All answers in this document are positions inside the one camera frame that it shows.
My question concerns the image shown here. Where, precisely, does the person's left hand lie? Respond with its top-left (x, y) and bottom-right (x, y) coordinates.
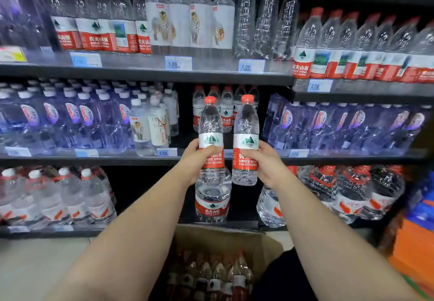
top-left (177, 138), bottom-right (224, 189)

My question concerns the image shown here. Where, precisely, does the person's right hand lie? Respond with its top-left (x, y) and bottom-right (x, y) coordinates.
top-left (241, 140), bottom-right (289, 189)

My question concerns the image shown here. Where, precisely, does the small red-capped water bottle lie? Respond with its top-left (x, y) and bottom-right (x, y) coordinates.
top-left (198, 96), bottom-right (225, 184)
top-left (232, 94), bottom-right (260, 186)

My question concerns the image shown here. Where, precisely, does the person's left forearm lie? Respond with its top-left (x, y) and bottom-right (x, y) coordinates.
top-left (43, 174), bottom-right (193, 301)

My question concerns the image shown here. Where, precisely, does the person's right forearm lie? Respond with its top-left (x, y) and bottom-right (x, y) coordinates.
top-left (269, 175), bottom-right (422, 301)

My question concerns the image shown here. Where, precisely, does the large red-label water bottle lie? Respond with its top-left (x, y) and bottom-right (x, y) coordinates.
top-left (195, 168), bottom-right (233, 224)

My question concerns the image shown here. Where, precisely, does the small tiger-label bottle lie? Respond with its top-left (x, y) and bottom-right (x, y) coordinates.
top-left (128, 98), bottom-right (155, 156)
top-left (162, 89), bottom-right (180, 137)
top-left (148, 95), bottom-right (171, 149)

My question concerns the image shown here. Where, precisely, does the brown cardboard box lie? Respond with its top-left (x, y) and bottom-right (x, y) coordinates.
top-left (149, 224), bottom-right (285, 301)

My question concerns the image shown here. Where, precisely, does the row of blue oval-label bottles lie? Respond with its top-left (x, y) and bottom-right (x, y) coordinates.
top-left (262, 93), bottom-right (433, 154)

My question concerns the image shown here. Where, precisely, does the group of bottles in carton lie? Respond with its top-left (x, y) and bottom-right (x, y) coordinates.
top-left (165, 249), bottom-right (254, 301)

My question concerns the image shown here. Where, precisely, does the row of tiger-label white bottles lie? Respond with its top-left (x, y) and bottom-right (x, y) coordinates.
top-left (145, 0), bottom-right (236, 57)

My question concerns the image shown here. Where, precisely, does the clear patterned water bottle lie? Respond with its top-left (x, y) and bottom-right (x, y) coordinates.
top-left (254, 0), bottom-right (280, 60)
top-left (273, 0), bottom-right (301, 62)
top-left (233, 0), bottom-right (256, 59)

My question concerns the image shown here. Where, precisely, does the person's dark clothing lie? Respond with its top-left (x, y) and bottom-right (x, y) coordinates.
top-left (250, 247), bottom-right (319, 301)

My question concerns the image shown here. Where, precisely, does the group of blue oval-label bottles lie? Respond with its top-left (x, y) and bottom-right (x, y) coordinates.
top-left (0, 78), bottom-right (136, 152)

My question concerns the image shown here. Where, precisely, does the row of red-capped mountain-label bottles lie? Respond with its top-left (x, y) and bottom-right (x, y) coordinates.
top-left (292, 7), bottom-right (434, 84)

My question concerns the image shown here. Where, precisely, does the group of large white-capped bottles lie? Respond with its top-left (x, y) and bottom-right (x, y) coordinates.
top-left (0, 165), bottom-right (118, 227)

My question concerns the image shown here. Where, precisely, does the row of tall red-label bottles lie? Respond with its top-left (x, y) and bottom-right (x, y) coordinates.
top-left (42, 0), bottom-right (152, 55)

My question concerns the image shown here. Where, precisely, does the stack of blue packages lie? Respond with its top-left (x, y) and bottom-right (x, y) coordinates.
top-left (406, 171), bottom-right (434, 225)

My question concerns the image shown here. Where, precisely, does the stack of orange packages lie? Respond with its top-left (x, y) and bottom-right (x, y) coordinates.
top-left (387, 218), bottom-right (434, 293)

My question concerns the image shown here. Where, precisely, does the yellow price tag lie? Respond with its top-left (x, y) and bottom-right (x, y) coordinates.
top-left (0, 46), bottom-right (27, 63)

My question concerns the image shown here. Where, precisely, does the row of purple-tinted clear bottles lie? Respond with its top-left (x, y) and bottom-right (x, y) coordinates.
top-left (0, 0), bottom-right (55, 51)

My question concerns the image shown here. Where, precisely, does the large red-handled water bottle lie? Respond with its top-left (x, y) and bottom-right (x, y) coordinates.
top-left (298, 165), bottom-right (337, 210)
top-left (330, 165), bottom-right (372, 225)
top-left (256, 166), bottom-right (299, 229)
top-left (359, 165), bottom-right (406, 221)

